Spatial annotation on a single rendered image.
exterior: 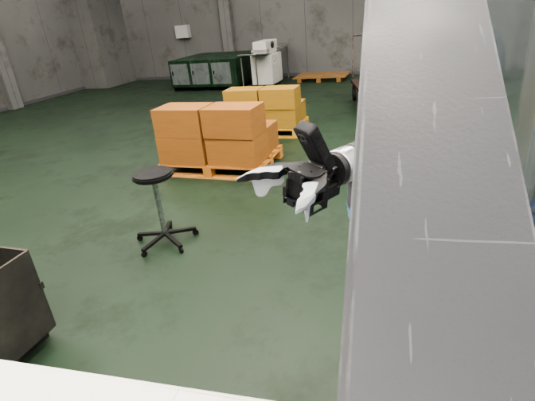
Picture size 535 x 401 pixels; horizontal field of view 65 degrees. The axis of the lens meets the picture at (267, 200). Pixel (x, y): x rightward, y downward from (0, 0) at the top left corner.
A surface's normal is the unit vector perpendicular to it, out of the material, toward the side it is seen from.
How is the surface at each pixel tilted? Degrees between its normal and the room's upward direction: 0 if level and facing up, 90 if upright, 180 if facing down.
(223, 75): 90
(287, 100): 90
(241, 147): 90
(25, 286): 90
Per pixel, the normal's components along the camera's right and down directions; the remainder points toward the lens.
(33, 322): 0.95, 0.05
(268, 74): -0.36, 0.42
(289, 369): -0.08, -0.90
